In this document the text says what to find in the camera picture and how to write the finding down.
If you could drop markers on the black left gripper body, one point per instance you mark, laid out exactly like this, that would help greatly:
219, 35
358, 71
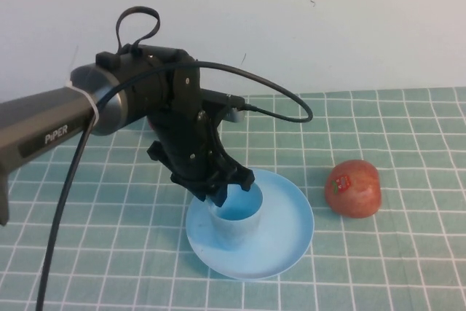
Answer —
185, 150

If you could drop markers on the white zip tie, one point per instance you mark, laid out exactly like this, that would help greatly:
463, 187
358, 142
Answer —
91, 107

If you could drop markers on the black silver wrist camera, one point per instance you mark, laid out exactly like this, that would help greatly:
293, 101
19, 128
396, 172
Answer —
227, 101

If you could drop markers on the light blue plastic cup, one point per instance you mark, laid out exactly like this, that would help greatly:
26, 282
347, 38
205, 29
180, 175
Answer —
236, 234

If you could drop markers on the pale red apple with sticker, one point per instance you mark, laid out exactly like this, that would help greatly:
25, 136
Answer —
355, 194

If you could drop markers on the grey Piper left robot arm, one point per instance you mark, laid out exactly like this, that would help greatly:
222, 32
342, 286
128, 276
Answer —
43, 118

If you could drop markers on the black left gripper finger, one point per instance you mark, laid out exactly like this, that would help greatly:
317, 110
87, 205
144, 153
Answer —
220, 196
202, 198

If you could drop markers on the green white checked tablecloth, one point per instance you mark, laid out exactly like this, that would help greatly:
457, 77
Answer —
364, 271

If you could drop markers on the light blue plastic plate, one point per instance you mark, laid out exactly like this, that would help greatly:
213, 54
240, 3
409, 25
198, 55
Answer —
284, 238

